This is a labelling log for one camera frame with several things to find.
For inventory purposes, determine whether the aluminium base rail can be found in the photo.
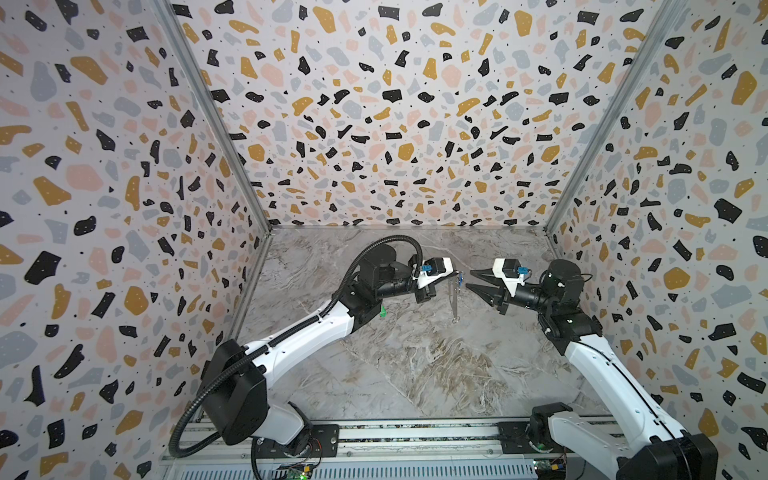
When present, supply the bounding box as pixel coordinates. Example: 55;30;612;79
152;417;603;479

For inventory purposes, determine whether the left black corrugated cable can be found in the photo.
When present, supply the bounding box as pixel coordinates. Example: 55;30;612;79
167;234;425;459

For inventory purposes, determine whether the left electronics board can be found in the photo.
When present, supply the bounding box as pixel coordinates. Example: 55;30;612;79
280;462;317;480

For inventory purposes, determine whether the aluminium corner post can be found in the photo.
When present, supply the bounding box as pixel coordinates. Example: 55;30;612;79
149;0;272;234
545;0;687;238

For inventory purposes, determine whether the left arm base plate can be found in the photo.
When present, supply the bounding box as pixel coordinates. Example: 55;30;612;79
256;424;340;461

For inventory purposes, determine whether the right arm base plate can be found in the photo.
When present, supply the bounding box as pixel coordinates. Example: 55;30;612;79
497;420;572;455

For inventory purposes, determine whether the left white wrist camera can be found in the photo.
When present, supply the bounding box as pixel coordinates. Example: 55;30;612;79
416;257;453;289

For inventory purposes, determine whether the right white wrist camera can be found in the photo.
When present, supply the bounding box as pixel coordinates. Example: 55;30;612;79
492;258;530;297

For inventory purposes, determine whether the right electronics board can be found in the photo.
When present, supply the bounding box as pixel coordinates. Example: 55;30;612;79
533;457;567;480

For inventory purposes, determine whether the electronics board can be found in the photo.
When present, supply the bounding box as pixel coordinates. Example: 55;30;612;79
533;457;567;480
280;462;317;480

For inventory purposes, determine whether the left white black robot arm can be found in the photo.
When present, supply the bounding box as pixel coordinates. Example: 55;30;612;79
201;235;457;455

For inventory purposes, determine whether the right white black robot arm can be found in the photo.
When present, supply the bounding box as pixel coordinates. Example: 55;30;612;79
467;258;718;479

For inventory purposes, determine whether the left aluminium corner post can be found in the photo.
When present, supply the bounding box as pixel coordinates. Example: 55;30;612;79
149;0;272;234

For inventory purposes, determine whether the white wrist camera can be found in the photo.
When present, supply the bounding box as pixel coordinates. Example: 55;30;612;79
416;257;453;289
492;258;530;297

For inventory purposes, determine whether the right aluminium corner post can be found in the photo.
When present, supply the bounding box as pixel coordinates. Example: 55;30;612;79
545;0;687;238

